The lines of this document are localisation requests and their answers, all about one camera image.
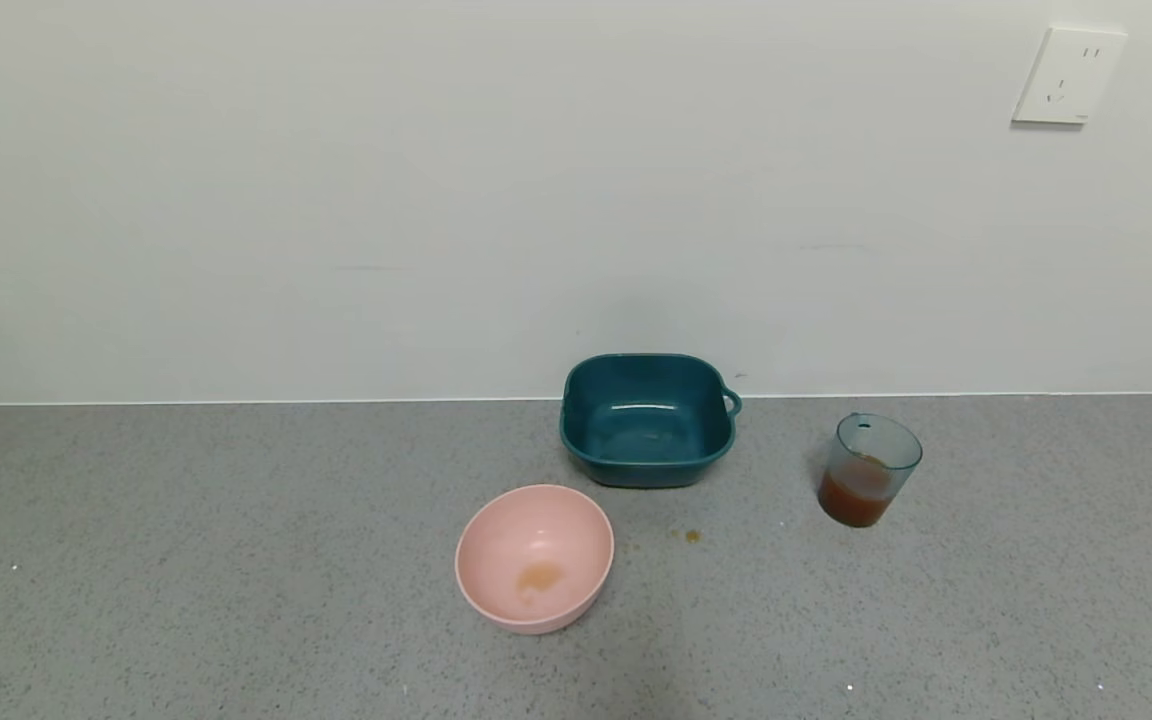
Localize brown liquid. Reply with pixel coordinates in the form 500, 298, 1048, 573
817, 458, 899, 529

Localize clear blue ribbed cup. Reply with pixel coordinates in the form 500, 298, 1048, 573
817, 412, 924, 529

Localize pink round bowl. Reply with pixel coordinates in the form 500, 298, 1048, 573
454, 484, 616, 636

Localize teal square plastic basin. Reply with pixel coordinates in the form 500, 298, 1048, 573
560, 352, 743, 489

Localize white wall socket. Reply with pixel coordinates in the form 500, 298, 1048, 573
1011, 26, 1129, 127

